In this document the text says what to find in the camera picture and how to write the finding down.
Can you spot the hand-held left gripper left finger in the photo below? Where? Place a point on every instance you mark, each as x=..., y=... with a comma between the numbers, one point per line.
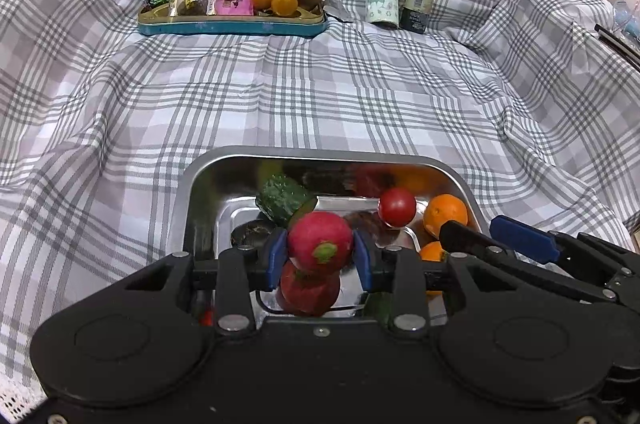
x=277, y=260

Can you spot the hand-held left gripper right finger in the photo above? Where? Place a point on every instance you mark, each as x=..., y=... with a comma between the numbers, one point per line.
x=365, y=260

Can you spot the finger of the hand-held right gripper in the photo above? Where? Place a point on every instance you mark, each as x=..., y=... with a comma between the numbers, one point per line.
x=522, y=236
x=470, y=238

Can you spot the dark wrinkled fruit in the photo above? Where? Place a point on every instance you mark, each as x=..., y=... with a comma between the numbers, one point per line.
x=367, y=224
x=252, y=232

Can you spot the red radish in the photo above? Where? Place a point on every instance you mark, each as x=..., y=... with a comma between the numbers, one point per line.
x=310, y=291
x=315, y=234

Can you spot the green cucumber chunk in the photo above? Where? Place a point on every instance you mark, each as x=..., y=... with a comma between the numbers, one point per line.
x=280, y=196
x=382, y=306

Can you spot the red tomato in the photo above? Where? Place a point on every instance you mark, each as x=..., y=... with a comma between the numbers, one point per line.
x=397, y=206
x=206, y=317

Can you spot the stainless steel tray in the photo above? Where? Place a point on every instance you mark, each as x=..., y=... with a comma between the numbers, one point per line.
x=225, y=184

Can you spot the black stick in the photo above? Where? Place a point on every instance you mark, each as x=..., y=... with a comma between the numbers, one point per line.
x=617, y=44

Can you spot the green drink can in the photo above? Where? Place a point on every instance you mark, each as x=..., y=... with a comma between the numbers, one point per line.
x=415, y=11

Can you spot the blue tin tray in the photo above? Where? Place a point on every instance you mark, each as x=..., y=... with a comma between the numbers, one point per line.
x=225, y=28

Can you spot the pale blue plastic item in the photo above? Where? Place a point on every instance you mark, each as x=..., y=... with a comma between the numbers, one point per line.
x=627, y=11

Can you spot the pink snack packet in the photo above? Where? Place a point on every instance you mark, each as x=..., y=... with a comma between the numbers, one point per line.
x=232, y=3

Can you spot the brown cake snack packet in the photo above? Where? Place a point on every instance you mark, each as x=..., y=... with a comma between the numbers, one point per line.
x=200, y=1

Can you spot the white lace cloth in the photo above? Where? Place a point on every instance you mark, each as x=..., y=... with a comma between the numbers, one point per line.
x=20, y=399

